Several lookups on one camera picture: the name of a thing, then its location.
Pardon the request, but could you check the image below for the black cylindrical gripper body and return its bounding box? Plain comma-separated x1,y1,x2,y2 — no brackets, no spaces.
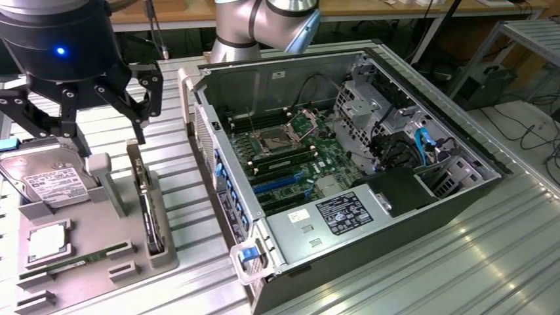
0,0,131,110

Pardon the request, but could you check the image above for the black power supply label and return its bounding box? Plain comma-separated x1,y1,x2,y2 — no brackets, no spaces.
315,191,374,236

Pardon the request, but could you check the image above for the silver chipset heat sink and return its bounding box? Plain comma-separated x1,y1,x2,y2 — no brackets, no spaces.
315,176,352,195

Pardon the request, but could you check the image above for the perforated metal drive cage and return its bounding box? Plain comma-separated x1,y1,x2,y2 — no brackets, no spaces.
332,78,424,171

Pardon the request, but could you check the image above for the silver disk bay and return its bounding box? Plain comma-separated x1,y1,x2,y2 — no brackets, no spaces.
414,156,488,200

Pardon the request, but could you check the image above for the silver hard disk white label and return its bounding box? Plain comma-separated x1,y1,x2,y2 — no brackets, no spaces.
0,136,100,210

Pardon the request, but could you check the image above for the CPU socket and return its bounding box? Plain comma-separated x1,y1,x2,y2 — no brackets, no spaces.
259,126,303,157

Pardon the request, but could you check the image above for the long black expansion slot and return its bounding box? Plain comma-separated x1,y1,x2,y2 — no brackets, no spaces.
250,170,291,187
262,198,315,213
256,190,307,206

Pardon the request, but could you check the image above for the aluminium frame table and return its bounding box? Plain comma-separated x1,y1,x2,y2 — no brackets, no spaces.
446,18,560,99

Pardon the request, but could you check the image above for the small graphics card silver bracket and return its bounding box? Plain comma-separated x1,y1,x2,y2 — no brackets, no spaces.
131,156,167,256

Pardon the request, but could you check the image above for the blue expansion slot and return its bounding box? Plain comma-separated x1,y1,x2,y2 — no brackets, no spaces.
252,177,295,195

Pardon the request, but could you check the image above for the open black PC case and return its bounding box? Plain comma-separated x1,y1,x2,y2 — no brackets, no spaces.
178,39,516,315

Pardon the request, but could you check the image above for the grey plastic parts rack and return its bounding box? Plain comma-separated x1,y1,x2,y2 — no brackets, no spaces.
12,139,180,315

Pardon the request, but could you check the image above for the black drive wire bundle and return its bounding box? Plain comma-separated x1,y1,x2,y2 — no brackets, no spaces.
370,133,419,173

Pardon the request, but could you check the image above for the silver CPU chip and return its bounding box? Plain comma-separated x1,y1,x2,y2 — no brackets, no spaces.
28,225,68,257

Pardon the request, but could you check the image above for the wooden desk white frame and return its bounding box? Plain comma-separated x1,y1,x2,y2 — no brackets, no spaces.
108,6,219,33
319,0,551,63

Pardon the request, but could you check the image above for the thin metal locking lever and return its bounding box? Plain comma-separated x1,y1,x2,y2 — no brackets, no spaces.
246,106,259,136

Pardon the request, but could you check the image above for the black RAM slot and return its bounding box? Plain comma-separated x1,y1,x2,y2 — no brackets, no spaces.
228,114,287,127
231,118,288,130
251,152,316,168
232,121,290,134
227,110,284,123
248,148,315,165

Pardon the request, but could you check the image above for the black case wire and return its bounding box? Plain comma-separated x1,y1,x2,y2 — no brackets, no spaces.
294,74,343,111

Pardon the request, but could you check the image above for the black plastic shroud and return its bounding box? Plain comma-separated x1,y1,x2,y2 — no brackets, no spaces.
350,166,439,219

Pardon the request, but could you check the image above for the black box on floor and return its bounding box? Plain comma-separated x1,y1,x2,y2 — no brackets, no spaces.
459,64,520,111

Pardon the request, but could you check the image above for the green RAM stick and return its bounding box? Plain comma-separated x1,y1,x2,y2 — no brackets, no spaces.
19,243,131,276

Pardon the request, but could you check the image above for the green motherboard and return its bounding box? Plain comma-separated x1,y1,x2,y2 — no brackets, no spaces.
226,108,374,217

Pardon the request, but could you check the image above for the metal socket cover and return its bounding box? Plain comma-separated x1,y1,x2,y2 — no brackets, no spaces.
287,110,324,135

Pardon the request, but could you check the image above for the grey power supply unit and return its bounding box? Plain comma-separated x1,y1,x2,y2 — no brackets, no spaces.
264,183,395,267

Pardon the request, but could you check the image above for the black hanging cable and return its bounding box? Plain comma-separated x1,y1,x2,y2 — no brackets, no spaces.
146,0,171,60

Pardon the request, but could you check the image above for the blue plastic disk carrier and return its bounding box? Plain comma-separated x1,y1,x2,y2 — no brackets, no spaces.
0,137,22,154

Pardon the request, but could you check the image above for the blue SATA wire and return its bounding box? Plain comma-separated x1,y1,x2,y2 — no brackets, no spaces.
412,127,440,166

